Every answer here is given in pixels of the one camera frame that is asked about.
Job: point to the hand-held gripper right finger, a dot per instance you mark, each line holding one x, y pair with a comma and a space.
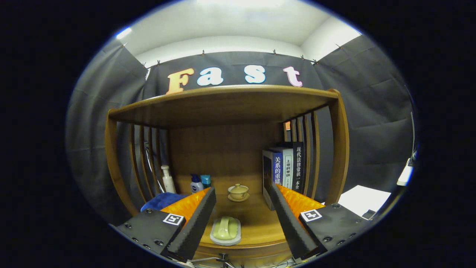
290, 223

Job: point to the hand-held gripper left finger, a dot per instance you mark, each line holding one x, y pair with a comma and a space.
197, 223

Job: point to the wooden countertop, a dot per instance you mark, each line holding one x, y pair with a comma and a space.
256, 219

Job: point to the white drawer unit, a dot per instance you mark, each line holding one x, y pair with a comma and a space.
364, 199

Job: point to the wooden cabinet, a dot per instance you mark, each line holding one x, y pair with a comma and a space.
223, 149

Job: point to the white bottle with blue cap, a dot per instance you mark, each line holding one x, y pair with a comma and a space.
196, 186

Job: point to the teal bottle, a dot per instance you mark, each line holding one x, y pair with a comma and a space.
205, 181

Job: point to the blue towel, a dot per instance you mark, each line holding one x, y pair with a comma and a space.
160, 201

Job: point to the white pump bottle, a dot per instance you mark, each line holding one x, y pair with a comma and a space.
168, 182

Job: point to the beige lidded teacup with saucer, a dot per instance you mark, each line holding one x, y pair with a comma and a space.
238, 191

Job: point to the book with blue spine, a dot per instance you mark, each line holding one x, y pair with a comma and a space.
267, 175

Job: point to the book with pale spine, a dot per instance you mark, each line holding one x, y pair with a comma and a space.
288, 167

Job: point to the book with black spine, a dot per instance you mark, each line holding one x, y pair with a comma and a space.
298, 163

